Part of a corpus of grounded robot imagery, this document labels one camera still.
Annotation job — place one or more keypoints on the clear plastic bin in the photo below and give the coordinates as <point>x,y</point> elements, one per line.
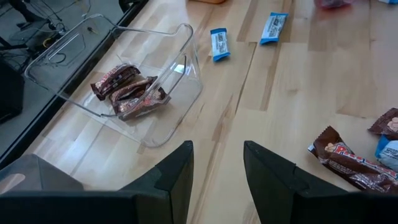
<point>161,130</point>

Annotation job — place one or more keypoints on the black equipment box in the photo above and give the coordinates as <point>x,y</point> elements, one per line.
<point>11,93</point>

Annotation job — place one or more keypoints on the red candy packet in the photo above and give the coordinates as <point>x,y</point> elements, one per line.
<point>332,3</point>

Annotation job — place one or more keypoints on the black aluminium frame rail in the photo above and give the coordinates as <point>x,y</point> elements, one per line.
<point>18,140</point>

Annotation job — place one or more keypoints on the brown candy bar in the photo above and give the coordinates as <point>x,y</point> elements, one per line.
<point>133,90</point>
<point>146,107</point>
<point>113,81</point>
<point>387,123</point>
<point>351,165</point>

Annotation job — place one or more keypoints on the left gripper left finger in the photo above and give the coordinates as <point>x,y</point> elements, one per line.
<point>177,193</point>

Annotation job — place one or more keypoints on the black rail clamp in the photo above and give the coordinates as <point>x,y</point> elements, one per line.
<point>132,4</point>

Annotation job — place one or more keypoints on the smoky grey translucent bin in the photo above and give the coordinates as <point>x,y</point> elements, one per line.
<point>37,174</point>

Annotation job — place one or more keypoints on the black slanted pole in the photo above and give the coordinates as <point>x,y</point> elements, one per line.
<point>20,9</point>

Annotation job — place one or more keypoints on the blue and white candy bar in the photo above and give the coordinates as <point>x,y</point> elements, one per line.
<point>220,43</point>
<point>388,154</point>
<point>273,28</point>
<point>388,1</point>

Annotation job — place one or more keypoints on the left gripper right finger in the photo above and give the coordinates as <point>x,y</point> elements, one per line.
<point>270,186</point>

